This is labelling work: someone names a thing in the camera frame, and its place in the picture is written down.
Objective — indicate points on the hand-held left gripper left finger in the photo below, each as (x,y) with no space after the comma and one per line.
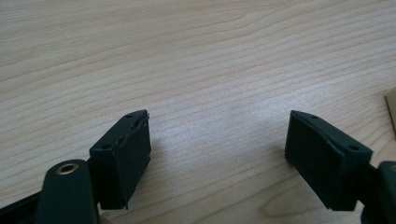
(123,168)

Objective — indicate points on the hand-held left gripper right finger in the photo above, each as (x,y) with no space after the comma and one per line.
(323,165)

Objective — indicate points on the brown cardboard piece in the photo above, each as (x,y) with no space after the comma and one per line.
(392,105)

